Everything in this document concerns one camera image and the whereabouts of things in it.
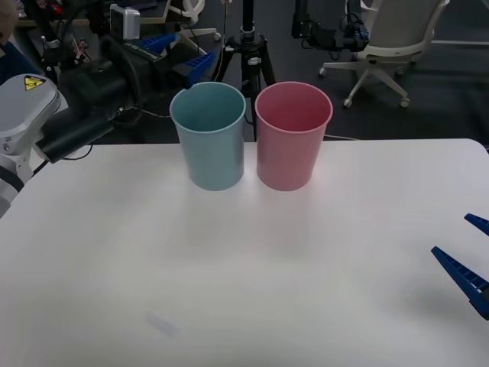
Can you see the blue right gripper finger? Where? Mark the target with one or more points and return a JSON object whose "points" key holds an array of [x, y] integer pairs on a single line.
{"points": [[464, 279], [480, 222]]}

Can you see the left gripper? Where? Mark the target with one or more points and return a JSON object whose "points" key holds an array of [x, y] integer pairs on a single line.
{"points": [[153, 72]]}

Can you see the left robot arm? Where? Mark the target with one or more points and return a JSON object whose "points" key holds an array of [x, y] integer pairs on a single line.
{"points": [[23, 114]]}

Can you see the wooden-edged desk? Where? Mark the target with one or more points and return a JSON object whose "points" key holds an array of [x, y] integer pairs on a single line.
{"points": [[162, 11]]}

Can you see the black tripod with silver collar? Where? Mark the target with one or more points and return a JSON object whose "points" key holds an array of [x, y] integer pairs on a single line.
{"points": [[250, 49]]}

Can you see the pale blue plastic bin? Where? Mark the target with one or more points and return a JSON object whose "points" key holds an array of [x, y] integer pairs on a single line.
{"points": [[214, 160]]}

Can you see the pink plastic bin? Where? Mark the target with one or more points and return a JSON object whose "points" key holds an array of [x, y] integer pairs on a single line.
{"points": [[286, 160]]}

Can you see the person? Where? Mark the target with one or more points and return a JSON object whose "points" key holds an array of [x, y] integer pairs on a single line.
{"points": [[15, 61]]}

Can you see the white office chair grey seat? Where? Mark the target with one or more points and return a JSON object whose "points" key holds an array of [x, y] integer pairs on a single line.
{"points": [[397, 34]]}

